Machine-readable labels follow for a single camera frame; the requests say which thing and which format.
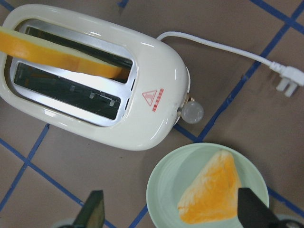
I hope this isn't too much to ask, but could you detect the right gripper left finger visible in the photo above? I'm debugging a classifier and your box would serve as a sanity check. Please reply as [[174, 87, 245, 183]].
[[72, 190, 105, 228]]

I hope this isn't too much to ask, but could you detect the cream white toaster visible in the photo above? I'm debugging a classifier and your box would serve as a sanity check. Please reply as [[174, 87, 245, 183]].
[[0, 4, 190, 151]]

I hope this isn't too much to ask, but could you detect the white toaster power cord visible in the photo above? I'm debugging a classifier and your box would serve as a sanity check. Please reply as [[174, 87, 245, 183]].
[[155, 31, 304, 97]]

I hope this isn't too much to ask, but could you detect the toast slice on plate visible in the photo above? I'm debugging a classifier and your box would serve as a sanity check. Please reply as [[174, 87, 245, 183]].
[[177, 150, 242, 224]]

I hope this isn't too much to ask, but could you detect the green plate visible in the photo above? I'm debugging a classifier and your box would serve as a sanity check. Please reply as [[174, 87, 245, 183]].
[[146, 142, 269, 228]]

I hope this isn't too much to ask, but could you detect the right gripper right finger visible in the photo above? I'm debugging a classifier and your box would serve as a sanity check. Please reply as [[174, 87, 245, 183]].
[[237, 188, 304, 228]]

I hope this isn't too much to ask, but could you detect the toast slice in toaster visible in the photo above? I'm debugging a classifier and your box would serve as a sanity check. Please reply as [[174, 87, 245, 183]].
[[0, 26, 129, 79]]

